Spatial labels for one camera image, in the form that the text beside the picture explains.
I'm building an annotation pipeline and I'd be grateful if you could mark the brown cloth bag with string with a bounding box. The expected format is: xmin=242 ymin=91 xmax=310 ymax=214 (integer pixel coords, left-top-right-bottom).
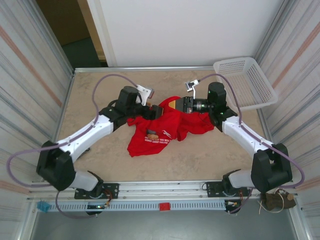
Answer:
xmin=258 ymin=188 xmax=297 ymax=213

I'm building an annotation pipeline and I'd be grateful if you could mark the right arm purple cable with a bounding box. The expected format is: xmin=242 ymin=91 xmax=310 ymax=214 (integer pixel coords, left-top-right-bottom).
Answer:
xmin=198 ymin=73 xmax=306 ymax=215

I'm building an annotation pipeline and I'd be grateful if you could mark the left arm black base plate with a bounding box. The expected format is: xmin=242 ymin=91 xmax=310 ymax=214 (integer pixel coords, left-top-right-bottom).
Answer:
xmin=74 ymin=183 xmax=120 ymax=200

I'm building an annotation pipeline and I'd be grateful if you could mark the white perforated plastic basket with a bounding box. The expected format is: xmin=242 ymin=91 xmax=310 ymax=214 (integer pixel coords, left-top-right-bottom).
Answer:
xmin=212 ymin=56 xmax=279 ymax=112

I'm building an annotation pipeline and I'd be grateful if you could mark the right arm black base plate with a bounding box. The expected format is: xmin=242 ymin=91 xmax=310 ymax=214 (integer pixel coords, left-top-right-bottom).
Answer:
xmin=205 ymin=181 xmax=252 ymax=199

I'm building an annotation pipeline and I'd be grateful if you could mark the small blue block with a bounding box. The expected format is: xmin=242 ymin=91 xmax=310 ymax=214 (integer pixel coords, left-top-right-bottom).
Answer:
xmin=36 ymin=201 xmax=51 ymax=213

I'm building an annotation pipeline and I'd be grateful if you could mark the red t-shirt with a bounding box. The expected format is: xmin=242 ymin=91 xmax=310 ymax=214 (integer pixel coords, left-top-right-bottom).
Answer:
xmin=126 ymin=96 xmax=215 ymax=158

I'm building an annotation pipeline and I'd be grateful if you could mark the aluminium enclosure post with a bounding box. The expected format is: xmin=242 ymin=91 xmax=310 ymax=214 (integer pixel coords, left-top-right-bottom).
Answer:
xmin=31 ymin=0 xmax=76 ymax=76
xmin=254 ymin=0 xmax=292 ymax=66

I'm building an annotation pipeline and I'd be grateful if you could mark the slotted grey cable duct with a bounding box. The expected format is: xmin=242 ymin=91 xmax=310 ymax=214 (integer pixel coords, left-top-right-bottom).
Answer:
xmin=48 ymin=201 xmax=227 ymax=213

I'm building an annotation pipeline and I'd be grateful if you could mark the small circuit board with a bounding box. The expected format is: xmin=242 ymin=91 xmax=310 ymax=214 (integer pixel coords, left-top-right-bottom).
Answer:
xmin=86 ymin=203 xmax=111 ymax=210
xmin=225 ymin=199 xmax=243 ymax=210

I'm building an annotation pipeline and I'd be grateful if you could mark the aluminium mounting rail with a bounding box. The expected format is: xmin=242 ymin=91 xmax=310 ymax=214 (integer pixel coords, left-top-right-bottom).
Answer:
xmin=27 ymin=178 xmax=295 ymax=201

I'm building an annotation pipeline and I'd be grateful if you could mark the brown cardboard box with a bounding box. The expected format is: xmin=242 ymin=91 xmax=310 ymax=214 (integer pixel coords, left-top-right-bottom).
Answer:
xmin=36 ymin=0 xmax=91 ymax=47

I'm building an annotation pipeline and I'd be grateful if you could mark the white door frame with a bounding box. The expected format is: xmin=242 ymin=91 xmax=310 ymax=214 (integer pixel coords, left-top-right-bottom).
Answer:
xmin=77 ymin=0 xmax=118 ymax=68

